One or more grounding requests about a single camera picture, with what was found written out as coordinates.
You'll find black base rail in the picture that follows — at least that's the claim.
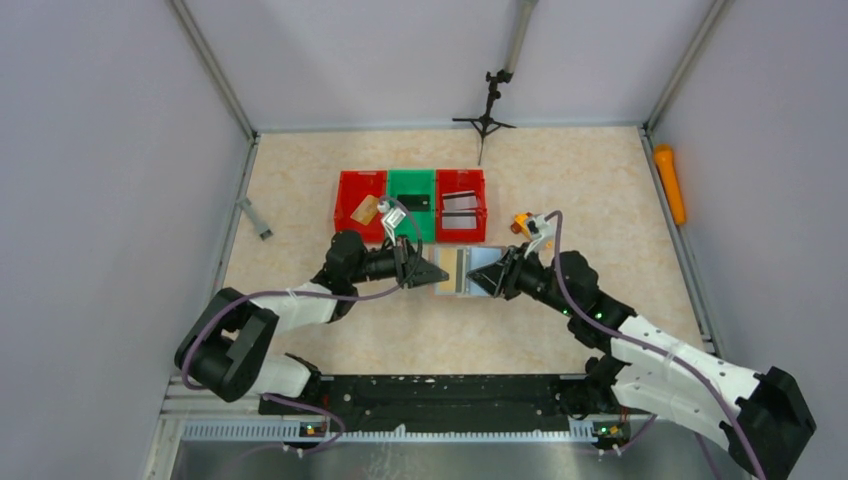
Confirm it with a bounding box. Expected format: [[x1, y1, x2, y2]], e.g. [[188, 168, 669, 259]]
[[294, 373, 636, 417]]

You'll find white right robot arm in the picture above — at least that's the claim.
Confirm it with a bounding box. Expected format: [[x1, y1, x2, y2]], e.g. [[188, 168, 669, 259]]
[[466, 247, 816, 479]]

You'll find card with black stripe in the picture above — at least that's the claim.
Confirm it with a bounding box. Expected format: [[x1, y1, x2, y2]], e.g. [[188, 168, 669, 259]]
[[441, 190, 479, 212]]

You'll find red plastic bin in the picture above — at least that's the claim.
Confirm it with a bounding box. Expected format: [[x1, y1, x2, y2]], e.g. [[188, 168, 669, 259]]
[[435, 169, 488, 244], [333, 170, 388, 243]]

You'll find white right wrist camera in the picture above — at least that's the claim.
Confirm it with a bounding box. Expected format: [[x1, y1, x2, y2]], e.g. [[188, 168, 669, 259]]
[[525, 214, 556, 254]]

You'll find yellow toy brick car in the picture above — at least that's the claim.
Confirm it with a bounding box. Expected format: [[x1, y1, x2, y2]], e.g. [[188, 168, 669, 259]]
[[510, 212, 539, 250]]

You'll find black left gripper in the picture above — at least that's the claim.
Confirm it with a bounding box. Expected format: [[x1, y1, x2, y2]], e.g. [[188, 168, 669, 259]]
[[349, 234, 449, 288]]

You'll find black camera tripod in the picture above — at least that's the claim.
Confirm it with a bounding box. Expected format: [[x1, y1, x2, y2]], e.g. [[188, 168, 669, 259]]
[[451, 69, 516, 166]]

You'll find grey small tool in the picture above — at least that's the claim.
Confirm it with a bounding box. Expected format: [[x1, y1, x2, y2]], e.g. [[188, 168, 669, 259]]
[[236, 197, 273, 241]]

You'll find white card in bin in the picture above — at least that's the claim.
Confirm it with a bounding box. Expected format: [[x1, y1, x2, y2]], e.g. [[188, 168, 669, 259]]
[[440, 211, 477, 230]]

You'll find gold card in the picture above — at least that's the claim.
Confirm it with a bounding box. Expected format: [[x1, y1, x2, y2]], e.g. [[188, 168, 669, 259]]
[[350, 195, 379, 226]]

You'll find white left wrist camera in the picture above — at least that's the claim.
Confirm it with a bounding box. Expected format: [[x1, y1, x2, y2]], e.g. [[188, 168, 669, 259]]
[[377, 201, 407, 242]]

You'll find left red plastic bin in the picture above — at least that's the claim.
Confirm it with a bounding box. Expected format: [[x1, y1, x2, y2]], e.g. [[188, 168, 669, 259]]
[[333, 170, 388, 243]]

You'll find orange flashlight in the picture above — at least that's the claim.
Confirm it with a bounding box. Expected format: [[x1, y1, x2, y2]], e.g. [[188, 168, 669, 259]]
[[653, 144, 687, 226]]

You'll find black card in green bin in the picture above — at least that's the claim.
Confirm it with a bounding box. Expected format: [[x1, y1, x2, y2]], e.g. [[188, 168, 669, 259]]
[[397, 194, 432, 212]]

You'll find right red plastic bin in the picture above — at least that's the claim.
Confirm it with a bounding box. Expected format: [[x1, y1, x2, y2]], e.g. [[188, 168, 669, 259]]
[[435, 169, 488, 244]]

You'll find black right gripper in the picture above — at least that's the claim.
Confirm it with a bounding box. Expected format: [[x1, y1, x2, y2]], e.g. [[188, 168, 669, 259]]
[[468, 241, 576, 317]]

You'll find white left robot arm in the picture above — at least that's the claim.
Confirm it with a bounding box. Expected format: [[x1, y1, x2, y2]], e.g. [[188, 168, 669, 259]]
[[174, 230, 449, 414]]

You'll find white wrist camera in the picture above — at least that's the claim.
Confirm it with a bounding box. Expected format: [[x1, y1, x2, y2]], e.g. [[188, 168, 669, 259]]
[[525, 214, 556, 254], [377, 201, 407, 242]]

